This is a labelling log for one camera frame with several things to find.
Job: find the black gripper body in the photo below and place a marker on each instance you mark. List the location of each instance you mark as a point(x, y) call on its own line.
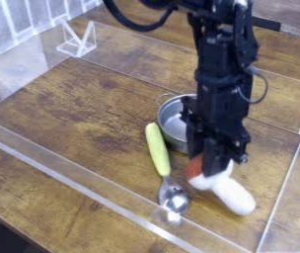
point(217, 109)

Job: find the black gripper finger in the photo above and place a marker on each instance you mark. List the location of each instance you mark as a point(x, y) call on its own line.
point(195, 142)
point(216, 157)

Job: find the silver metal pot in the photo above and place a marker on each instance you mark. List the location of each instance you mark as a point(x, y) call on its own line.
point(169, 122)

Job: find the plush mushroom toy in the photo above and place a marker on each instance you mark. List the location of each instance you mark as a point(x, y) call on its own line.
point(227, 189)

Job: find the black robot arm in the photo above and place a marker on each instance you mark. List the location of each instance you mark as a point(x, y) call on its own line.
point(223, 21)

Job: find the black bar on table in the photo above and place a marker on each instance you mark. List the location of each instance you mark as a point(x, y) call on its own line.
point(265, 24)

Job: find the yellow handled metal spoon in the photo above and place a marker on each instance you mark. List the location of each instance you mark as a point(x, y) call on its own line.
point(171, 196)

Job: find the clear acrylic triangle bracket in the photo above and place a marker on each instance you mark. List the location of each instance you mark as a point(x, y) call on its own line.
point(76, 46)

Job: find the clear acrylic enclosure wall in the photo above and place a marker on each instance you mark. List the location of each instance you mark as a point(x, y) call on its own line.
point(77, 181)

